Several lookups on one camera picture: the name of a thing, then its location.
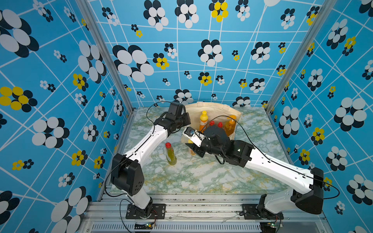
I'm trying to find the green bottle red cap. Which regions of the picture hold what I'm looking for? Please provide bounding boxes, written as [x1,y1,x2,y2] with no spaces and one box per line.
[165,142,177,165]

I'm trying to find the aluminium frame rail front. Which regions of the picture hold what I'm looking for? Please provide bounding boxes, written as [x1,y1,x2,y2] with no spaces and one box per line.
[79,194,332,233]

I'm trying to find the orange pump dish soap bottle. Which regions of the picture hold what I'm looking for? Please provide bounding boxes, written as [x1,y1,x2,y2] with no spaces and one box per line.
[224,115,237,136]

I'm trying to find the cream canvas shopping bag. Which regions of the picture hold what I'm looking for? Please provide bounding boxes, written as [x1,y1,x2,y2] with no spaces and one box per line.
[185,102,243,131]

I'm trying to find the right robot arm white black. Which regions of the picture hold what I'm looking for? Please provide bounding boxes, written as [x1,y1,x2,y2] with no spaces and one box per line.
[183,126,324,219]

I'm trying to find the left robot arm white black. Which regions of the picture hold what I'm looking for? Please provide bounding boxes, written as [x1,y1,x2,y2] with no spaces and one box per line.
[110,102,190,217]

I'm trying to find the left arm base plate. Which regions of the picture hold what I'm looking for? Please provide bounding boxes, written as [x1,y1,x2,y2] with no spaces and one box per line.
[125,204,166,219]

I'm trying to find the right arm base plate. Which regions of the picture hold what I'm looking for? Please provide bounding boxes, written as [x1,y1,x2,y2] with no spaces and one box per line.
[240,204,284,220]

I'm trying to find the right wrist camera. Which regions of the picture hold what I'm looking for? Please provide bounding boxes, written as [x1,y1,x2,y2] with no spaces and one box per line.
[183,126,206,147]

